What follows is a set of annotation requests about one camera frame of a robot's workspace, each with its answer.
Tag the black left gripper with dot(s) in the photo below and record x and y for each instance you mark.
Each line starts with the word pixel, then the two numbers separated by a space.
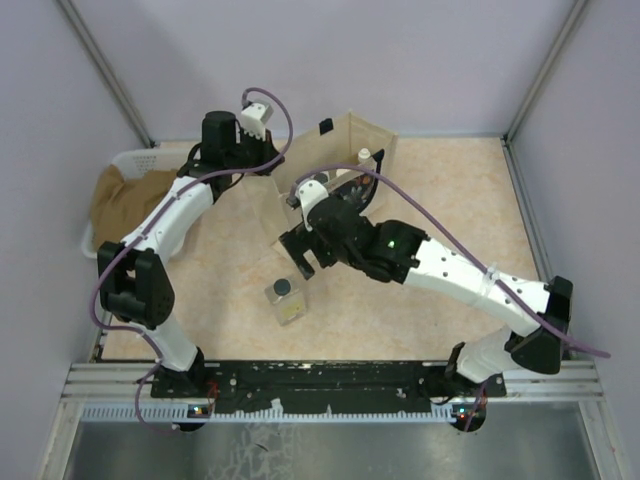
pixel 266 148

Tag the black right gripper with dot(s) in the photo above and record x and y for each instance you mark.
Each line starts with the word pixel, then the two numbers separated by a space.
pixel 297 242

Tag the clear square bottle black cap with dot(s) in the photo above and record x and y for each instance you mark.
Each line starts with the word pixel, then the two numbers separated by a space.
pixel 287 299

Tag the amber liquid clear bottle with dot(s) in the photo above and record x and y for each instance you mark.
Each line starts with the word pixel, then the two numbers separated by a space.
pixel 364 155

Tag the cream canvas tote bag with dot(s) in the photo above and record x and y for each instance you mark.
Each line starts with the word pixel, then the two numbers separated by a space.
pixel 334 140

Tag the white square bottle black cap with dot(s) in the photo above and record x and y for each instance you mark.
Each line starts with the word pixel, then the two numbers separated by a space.
pixel 324 178

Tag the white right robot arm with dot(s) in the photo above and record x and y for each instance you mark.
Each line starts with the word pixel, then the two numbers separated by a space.
pixel 534 314

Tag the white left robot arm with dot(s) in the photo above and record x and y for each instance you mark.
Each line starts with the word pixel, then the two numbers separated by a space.
pixel 134 285

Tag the white plastic basket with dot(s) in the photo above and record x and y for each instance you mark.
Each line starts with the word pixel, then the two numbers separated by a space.
pixel 135 164

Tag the brown cloth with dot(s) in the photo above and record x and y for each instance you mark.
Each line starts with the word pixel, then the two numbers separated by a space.
pixel 119 205

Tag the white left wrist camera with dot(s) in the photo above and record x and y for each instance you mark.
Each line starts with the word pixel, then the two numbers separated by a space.
pixel 253 119

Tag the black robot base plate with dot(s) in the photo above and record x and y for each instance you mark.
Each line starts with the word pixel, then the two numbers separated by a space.
pixel 312 387

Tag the aluminium frame rail left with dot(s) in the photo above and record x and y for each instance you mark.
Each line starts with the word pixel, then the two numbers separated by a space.
pixel 105 71

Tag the aluminium frame rail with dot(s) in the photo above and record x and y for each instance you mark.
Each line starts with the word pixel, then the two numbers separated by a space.
pixel 105 71
pixel 570 25

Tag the aluminium frame rail right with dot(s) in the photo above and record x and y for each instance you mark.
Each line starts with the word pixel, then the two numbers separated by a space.
pixel 570 25

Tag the white slotted cable duct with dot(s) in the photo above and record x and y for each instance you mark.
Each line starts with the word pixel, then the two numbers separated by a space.
pixel 191 412

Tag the aluminium front frame rails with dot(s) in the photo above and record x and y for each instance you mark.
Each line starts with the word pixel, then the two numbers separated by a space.
pixel 576 381

